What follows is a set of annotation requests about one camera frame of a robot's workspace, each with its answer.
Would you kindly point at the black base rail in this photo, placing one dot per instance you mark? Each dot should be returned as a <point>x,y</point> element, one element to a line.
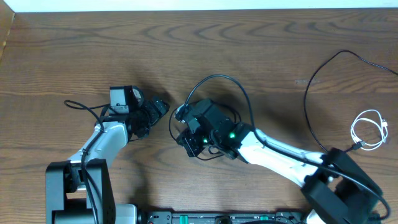
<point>170,217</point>

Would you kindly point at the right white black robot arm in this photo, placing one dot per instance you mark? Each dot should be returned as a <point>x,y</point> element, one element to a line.
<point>337,189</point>

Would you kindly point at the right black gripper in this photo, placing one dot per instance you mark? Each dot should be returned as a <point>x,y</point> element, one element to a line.
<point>188,142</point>

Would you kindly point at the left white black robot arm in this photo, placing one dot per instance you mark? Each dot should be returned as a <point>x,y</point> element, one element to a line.
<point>78,190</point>

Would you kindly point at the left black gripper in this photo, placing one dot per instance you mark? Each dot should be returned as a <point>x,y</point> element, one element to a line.
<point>155,115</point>

